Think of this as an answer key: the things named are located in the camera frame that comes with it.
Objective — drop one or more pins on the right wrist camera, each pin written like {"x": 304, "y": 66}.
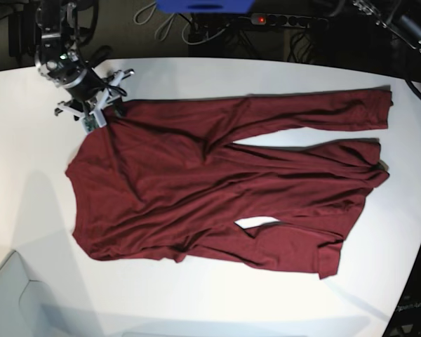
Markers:
{"x": 93, "y": 121}

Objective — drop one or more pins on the dark red t-shirt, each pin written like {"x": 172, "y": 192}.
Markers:
{"x": 173, "y": 178}

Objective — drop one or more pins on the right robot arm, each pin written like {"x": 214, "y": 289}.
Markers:
{"x": 66, "y": 27}

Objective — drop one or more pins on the blue box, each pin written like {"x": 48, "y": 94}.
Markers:
{"x": 205, "y": 6}

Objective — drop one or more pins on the black power strip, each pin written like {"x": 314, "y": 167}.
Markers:
{"x": 288, "y": 21}

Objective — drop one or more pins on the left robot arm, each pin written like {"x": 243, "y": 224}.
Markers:
{"x": 403, "y": 19}

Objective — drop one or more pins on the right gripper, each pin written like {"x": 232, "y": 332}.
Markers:
{"x": 90, "y": 95}

